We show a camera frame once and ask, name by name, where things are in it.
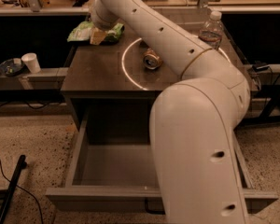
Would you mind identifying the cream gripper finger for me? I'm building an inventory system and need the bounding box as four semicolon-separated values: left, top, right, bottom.
90;27;106;45

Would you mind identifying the green rice chip bag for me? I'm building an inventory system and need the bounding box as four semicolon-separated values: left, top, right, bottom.
67;21;125;45

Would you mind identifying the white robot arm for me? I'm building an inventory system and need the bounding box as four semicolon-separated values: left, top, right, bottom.
91;0;250;224

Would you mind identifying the open grey top drawer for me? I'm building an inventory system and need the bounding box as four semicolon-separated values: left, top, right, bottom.
46;105;279;215

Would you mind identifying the grey cabinet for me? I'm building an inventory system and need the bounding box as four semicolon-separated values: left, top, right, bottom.
61;7;257;130

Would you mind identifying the grey side shelf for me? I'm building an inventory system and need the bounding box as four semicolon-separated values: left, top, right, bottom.
0;67;68;91

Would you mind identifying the white paper cup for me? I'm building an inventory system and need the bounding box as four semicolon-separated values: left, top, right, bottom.
21;53;41;74

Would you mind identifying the dark round dish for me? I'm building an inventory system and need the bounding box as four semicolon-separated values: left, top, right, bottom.
0;58;24;77

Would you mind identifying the clear plastic water bottle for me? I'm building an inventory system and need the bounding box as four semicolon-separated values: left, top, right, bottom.
198;11;224;49

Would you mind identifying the black metal stand leg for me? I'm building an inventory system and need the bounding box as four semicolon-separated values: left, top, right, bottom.
0;155;27;224

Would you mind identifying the black drawer handle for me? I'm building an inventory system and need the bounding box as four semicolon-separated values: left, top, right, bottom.
144;198;165;215

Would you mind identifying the black floor cable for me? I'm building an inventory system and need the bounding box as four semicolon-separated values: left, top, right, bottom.
0;142;45;224

